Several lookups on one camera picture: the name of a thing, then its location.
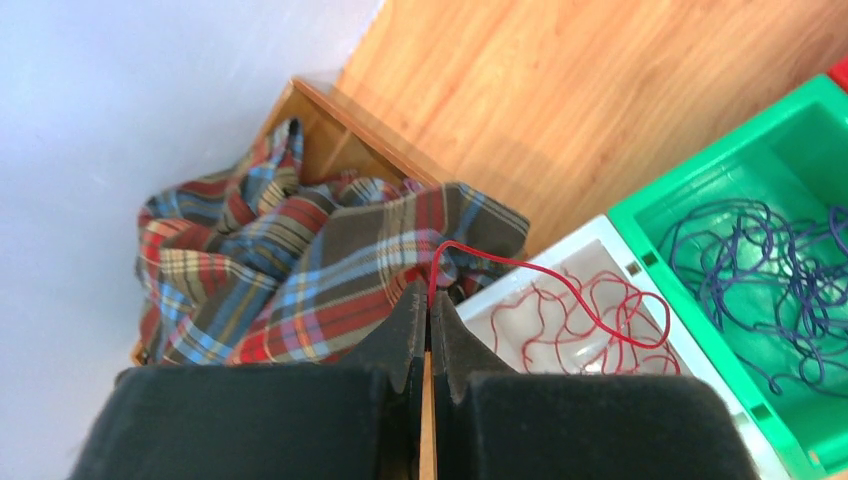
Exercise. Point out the white plastic bin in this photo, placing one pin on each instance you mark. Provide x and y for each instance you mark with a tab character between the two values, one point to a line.
585	306

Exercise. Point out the red plastic bin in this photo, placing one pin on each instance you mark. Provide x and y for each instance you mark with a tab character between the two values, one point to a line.
838	73

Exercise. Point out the plaid shirt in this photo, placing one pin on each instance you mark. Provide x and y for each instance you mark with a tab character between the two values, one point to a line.
252	264

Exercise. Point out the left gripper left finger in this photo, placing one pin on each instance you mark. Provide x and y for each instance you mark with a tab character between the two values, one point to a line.
357	418

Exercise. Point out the wooden tray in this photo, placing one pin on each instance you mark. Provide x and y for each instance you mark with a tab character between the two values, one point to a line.
334	142

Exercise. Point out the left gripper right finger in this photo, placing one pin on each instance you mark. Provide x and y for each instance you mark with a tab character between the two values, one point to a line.
495	423

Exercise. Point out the green plastic bin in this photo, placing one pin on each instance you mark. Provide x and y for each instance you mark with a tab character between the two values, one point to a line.
747	241

